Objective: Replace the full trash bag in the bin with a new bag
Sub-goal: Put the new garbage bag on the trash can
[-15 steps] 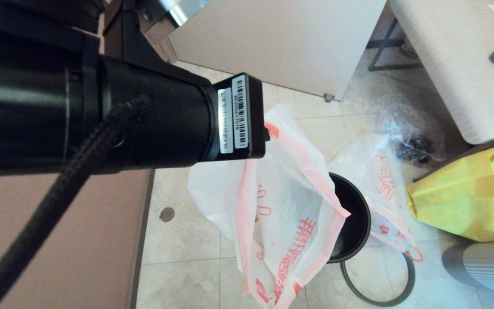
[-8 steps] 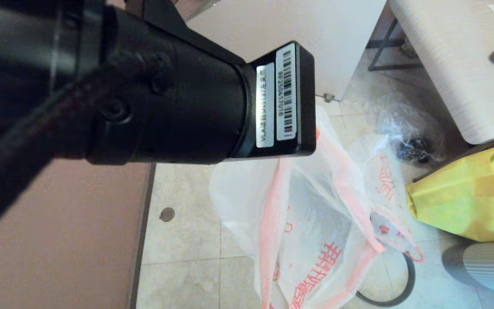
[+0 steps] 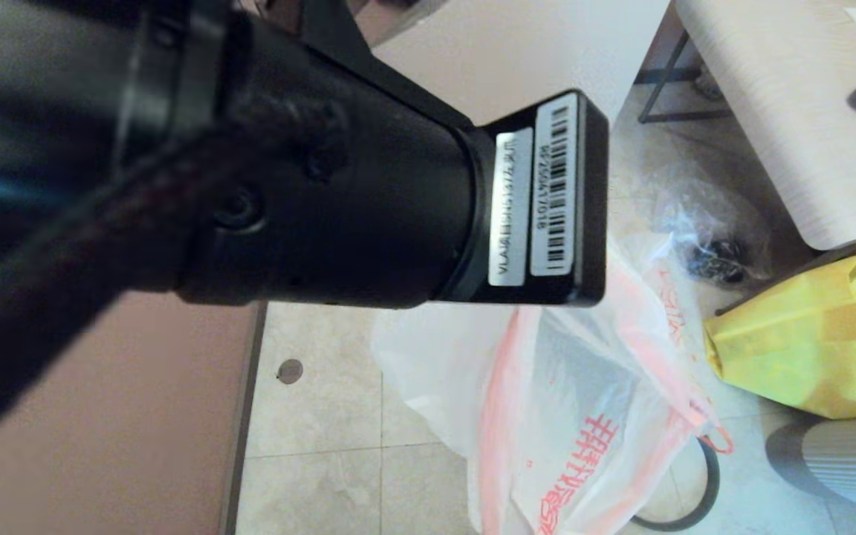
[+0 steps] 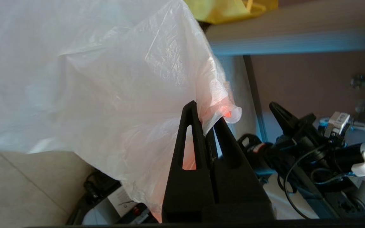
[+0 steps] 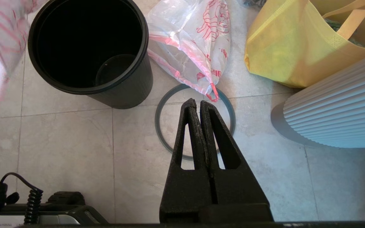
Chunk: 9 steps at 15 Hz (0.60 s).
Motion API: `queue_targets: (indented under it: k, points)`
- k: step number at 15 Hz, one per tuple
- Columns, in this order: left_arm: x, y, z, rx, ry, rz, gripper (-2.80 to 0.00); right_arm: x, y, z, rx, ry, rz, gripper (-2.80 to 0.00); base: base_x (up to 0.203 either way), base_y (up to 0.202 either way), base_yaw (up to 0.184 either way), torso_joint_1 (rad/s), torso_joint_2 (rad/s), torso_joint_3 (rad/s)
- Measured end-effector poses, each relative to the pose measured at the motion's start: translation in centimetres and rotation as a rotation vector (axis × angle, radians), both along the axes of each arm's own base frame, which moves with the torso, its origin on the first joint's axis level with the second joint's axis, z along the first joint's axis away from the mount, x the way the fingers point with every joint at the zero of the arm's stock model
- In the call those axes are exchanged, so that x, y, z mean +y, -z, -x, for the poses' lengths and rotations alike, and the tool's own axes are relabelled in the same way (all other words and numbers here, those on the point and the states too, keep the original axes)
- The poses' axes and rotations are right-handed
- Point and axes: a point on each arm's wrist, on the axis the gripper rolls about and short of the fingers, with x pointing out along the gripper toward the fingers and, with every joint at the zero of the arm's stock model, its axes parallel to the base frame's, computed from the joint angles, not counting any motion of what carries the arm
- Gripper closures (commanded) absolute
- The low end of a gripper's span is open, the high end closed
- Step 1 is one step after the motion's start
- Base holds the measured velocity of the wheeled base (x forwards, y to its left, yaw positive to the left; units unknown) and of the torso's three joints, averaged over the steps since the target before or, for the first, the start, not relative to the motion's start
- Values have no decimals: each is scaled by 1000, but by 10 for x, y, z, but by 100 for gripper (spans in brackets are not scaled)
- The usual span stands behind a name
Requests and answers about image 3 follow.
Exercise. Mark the white ribbed round stool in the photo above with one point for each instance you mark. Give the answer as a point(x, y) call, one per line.
point(851, 464)

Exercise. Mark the light wood grain table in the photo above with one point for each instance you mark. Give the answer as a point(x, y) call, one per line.
point(785, 111)

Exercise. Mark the white plastic bag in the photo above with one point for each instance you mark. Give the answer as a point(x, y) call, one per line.
point(636, 282)

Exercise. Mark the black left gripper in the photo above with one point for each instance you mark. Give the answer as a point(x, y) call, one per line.
point(368, 208)

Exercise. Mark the white door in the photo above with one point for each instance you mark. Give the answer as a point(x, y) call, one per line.
point(547, 44)

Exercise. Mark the round metal floor door stop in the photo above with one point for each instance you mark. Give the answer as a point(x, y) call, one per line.
point(290, 371)

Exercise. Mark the yellow fabric bag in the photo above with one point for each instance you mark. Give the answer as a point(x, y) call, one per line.
point(792, 349)

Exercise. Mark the clear plastic bag with dark items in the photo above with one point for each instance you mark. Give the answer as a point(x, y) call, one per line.
point(710, 230)

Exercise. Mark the grey metal baseboard strip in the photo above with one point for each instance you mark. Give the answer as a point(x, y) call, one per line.
point(242, 416)

